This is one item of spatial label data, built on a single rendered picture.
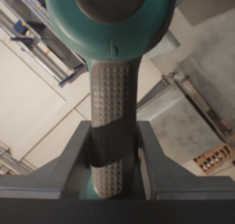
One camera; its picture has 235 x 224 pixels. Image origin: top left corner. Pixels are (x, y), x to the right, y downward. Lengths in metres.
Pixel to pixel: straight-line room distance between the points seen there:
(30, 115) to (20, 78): 1.22
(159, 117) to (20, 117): 4.65
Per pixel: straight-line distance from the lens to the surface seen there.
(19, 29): 4.81
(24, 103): 6.03
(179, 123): 3.19
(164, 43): 0.26
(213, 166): 5.81
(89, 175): 0.17
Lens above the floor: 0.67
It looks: 11 degrees up
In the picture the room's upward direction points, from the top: 132 degrees counter-clockwise
